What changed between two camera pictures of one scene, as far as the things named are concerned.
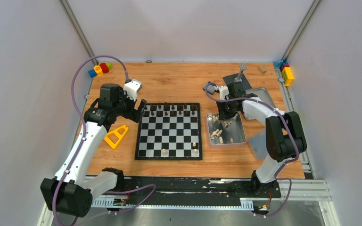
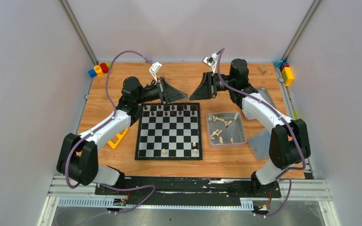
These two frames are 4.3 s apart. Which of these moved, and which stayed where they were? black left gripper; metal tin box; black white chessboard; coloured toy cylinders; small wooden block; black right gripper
Moved: black left gripper; black right gripper
Stayed: metal tin box; coloured toy cylinders; small wooden block; black white chessboard
